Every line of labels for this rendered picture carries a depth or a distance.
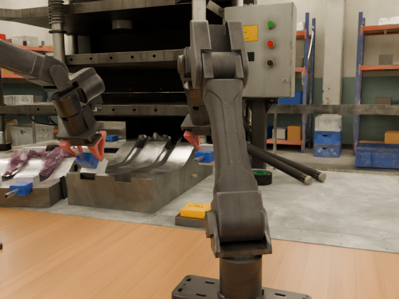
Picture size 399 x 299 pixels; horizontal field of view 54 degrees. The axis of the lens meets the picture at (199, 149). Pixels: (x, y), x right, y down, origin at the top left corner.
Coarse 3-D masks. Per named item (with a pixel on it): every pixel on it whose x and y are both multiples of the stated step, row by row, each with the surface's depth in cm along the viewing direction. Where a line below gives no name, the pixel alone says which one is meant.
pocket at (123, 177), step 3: (120, 174) 103; (123, 174) 105; (126, 174) 104; (129, 174) 104; (132, 174) 104; (135, 174) 104; (138, 174) 103; (117, 177) 102; (120, 177) 103; (123, 177) 105; (126, 177) 105; (129, 177) 104; (117, 180) 102; (120, 180) 104; (123, 180) 105; (126, 180) 105; (129, 180) 104
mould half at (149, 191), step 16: (128, 144) 132; (160, 144) 129; (112, 160) 125; (144, 160) 122; (176, 160) 120; (192, 160) 124; (96, 176) 102; (112, 176) 101; (144, 176) 100; (160, 176) 102; (176, 176) 112; (80, 192) 105; (96, 192) 103; (112, 192) 101; (128, 192) 100; (144, 192) 98; (160, 192) 102; (176, 192) 112; (112, 208) 102; (128, 208) 101; (144, 208) 99; (160, 208) 102
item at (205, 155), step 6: (204, 144) 107; (210, 144) 107; (198, 150) 106; (204, 150) 105; (210, 150) 105; (198, 156) 102; (204, 156) 101; (210, 156) 101; (198, 162) 102; (204, 162) 101; (210, 162) 101
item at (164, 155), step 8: (144, 136) 136; (152, 136) 133; (160, 136) 135; (168, 136) 131; (136, 144) 131; (144, 144) 136; (168, 144) 129; (176, 144) 127; (136, 152) 128; (160, 152) 125; (168, 152) 125; (128, 160) 125; (160, 160) 122; (144, 168) 114; (152, 168) 111
